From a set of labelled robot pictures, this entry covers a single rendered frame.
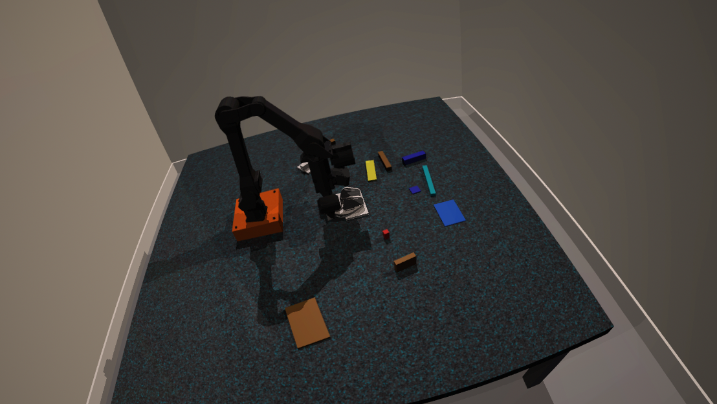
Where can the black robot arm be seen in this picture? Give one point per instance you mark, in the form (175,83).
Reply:
(316,148)

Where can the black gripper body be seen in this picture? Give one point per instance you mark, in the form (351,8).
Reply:
(330,202)

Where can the teal long thin bar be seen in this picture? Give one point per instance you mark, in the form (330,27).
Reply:
(429,181)

